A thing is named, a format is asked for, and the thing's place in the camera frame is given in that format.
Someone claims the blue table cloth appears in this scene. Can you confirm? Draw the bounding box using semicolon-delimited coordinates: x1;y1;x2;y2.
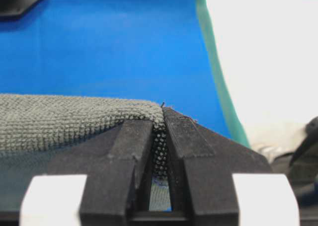
0;0;249;146

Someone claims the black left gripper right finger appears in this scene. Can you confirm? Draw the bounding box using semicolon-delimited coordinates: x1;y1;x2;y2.
162;106;303;226

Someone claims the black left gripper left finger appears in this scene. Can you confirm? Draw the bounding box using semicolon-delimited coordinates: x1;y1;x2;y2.
19;120;153;226

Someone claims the grey-green terry towel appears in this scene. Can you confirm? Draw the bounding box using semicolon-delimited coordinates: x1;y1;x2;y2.
0;94;168;212

